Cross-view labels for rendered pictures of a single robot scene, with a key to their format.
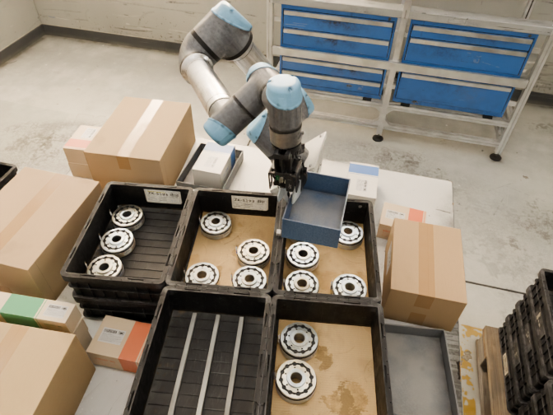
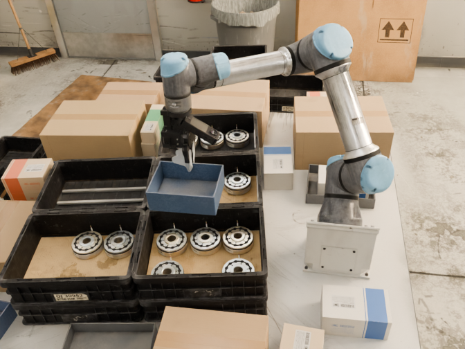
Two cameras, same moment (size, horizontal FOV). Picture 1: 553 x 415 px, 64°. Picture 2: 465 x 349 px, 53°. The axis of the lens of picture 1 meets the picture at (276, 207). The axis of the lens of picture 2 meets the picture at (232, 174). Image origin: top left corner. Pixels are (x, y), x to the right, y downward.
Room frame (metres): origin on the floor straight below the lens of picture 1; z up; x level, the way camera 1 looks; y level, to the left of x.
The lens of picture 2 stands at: (0.97, -1.18, 2.00)
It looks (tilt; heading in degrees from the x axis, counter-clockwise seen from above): 39 degrees down; 89
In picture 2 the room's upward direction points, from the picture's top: 4 degrees counter-clockwise
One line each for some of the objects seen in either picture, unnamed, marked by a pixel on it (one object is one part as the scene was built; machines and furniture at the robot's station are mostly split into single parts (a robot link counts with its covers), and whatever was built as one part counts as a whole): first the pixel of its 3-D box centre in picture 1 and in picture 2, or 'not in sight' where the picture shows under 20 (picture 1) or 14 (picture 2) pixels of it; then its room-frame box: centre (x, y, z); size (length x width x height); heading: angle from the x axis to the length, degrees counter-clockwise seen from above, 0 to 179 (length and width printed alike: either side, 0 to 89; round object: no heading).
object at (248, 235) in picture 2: not in sight; (237, 237); (1.00, -0.09, 0.86); 0.10 x 0.10 x 0.01
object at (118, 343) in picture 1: (124, 344); not in sight; (0.63, 0.43, 0.74); 0.16 x 0.12 x 0.07; 80
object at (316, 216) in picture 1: (317, 207); (187, 187); (0.85, -0.11, 1.11); 0.20 x 0.15 x 0.07; 167
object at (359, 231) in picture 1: (347, 232); (238, 271); (0.99, -0.24, 0.86); 0.10 x 0.10 x 0.01
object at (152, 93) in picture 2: not in sight; (132, 106); (0.51, 0.97, 0.78); 0.30 x 0.22 x 0.16; 170
